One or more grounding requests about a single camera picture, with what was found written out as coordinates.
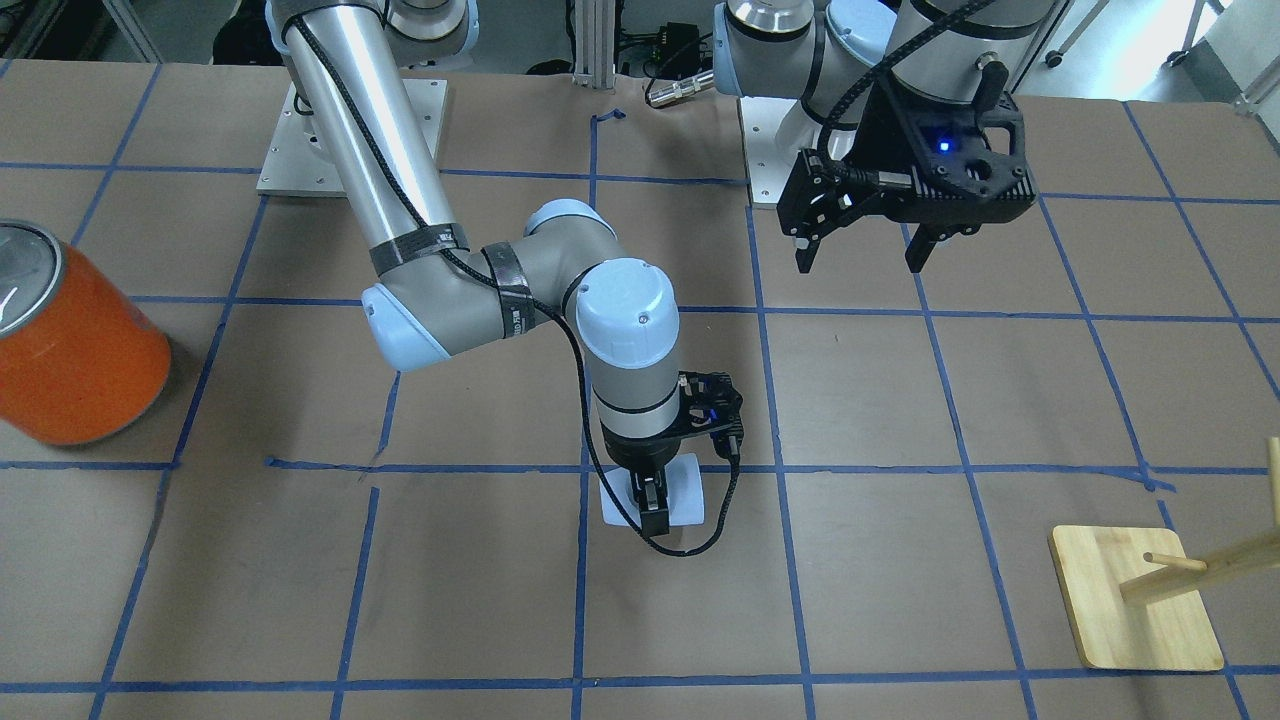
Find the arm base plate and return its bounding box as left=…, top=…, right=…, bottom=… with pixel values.
left=256, top=79, right=447, bottom=199
left=739, top=97, right=819, bottom=209

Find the light blue plastic cup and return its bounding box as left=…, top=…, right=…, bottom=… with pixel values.
left=600, top=454, right=707, bottom=527

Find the aluminium frame post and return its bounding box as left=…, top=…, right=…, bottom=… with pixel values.
left=567, top=0, right=620, bottom=94

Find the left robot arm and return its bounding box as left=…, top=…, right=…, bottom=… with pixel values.
left=712, top=1, right=1052, bottom=273

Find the wooden cup tree stand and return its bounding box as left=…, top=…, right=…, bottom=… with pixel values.
left=1039, top=436, right=1277, bottom=673

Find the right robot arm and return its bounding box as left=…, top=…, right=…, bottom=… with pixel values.
left=266, top=1, right=744, bottom=547

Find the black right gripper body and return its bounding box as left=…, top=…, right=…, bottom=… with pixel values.
left=598, top=372, right=745, bottom=477

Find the orange can with grey lid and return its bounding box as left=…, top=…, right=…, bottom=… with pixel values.
left=1, top=219, right=172, bottom=446

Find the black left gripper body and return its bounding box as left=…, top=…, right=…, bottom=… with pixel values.
left=776, top=76, right=1037, bottom=243

